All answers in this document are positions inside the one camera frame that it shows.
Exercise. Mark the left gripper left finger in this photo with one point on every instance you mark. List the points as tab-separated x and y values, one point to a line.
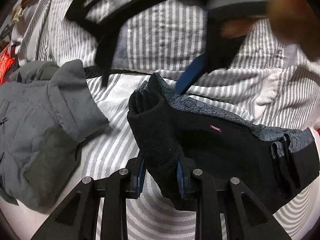
93	203

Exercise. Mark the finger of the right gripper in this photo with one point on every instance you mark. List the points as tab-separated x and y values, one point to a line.
105	53
218	55

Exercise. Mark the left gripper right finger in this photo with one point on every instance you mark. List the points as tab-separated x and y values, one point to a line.
224	207

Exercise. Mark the black garment with patterned lining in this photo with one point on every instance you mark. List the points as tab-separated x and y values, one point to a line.
275	163

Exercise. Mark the person's right hand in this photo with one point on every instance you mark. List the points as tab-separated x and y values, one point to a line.
294	22

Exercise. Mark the grey striped bed sheet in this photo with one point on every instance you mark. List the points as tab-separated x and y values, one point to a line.
268	83

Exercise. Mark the grey padded jacket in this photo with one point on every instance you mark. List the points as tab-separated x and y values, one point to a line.
47	111

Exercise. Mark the red embroidered cushion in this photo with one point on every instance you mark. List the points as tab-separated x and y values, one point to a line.
13	14

